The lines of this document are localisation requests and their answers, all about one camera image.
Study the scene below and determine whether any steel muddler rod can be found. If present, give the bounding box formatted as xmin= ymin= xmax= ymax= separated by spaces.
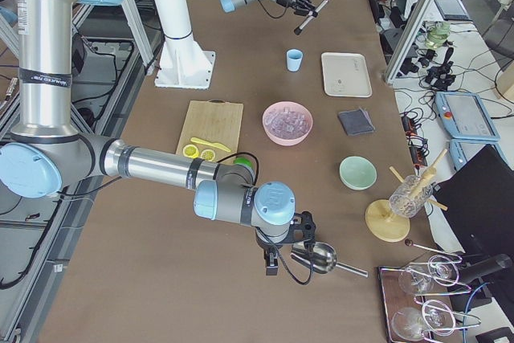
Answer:
xmin=294 ymin=0 xmax=329 ymax=35

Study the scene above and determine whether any blue plastic cup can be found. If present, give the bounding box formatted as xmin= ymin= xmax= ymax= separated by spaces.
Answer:
xmin=286 ymin=48 xmax=304 ymax=72

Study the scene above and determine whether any steel ice scoop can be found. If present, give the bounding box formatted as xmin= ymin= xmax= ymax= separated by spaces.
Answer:
xmin=290 ymin=241 xmax=369 ymax=278

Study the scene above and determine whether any pile of ice cubes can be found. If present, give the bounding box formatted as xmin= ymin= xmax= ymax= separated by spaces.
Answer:
xmin=263 ymin=106 xmax=312 ymax=140

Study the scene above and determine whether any cream bunny tray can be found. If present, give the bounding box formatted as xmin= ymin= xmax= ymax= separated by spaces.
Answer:
xmin=321 ymin=52 xmax=373 ymax=98

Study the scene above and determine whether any green lime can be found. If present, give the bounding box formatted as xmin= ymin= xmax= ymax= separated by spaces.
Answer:
xmin=233 ymin=157 xmax=253 ymax=169

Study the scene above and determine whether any green bowl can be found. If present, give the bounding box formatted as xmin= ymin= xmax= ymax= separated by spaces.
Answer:
xmin=339 ymin=156 xmax=377 ymax=190

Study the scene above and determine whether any lemon slice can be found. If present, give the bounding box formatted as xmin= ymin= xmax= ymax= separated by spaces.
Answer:
xmin=200 ymin=149 xmax=216 ymax=161
xmin=182 ymin=144 xmax=200 ymax=158

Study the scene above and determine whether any pink bowl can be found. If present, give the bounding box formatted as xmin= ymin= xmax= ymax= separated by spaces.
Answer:
xmin=262 ymin=101 xmax=313 ymax=146

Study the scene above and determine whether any wooden glass stand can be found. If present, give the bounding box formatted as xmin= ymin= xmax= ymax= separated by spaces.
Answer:
xmin=365 ymin=149 xmax=447 ymax=242

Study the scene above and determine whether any yellow plastic knife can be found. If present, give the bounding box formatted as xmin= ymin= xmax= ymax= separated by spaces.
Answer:
xmin=190 ymin=137 xmax=231 ymax=152

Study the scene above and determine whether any grey folded cloth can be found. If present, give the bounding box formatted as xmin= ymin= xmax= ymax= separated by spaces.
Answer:
xmin=337 ymin=108 xmax=375 ymax=136

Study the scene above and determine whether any wooden cutting board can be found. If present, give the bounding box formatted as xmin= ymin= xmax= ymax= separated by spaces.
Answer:
xmin=175 ymin=100 xmax=243 ymax=161

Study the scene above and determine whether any wine glass rack tray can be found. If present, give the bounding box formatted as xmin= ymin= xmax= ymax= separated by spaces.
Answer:
xmin=377 ymin=252 xmax=481 ymax=342

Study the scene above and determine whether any textured clear glass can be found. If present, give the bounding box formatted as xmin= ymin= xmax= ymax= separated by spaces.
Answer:
xmin=389 ymin=175 xmax=433 ymax=218

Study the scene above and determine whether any blue teach pendant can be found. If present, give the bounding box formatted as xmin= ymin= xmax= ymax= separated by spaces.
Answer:
xmin=434 ymin=92 xmax=500 ymax=142
xmin=449 ymin=138 xmax=505 ymax=171

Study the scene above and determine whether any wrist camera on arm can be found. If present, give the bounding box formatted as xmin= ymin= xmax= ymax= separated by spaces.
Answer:
xmin=289 ymin=211 xmax=316 ymax=243

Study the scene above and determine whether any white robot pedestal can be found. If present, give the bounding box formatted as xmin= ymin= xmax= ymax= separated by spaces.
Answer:
xmin=154 ymin=0 xmax=215 ymax=90

